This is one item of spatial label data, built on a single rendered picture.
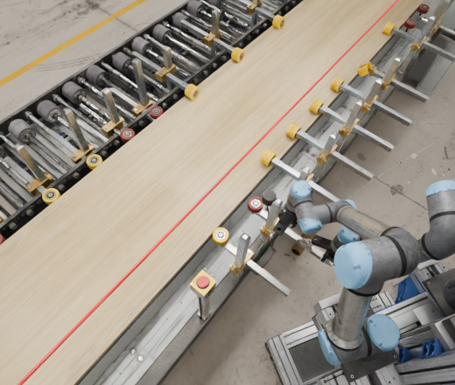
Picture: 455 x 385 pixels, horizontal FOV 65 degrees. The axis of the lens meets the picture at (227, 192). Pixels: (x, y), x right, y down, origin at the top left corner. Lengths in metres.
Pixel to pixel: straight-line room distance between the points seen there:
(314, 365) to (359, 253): 1.47
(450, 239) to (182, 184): 1.22
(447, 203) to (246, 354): 1.65
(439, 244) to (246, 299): 1.57
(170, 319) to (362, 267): 1.18
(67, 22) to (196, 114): 2.73
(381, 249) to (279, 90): 1.55
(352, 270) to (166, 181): 1.18
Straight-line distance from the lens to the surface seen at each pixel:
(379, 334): 1.37
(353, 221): 1.27
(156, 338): 1.92
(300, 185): 1.36
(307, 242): 1.83
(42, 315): 1.78
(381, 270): 1.01
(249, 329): 2.56
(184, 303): 1.94
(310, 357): 2.39
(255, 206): 1.83
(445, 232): 1.30
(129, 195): 1.89
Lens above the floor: 2.51
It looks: 59 degrees down
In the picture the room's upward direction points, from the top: 5 degrees clockwise
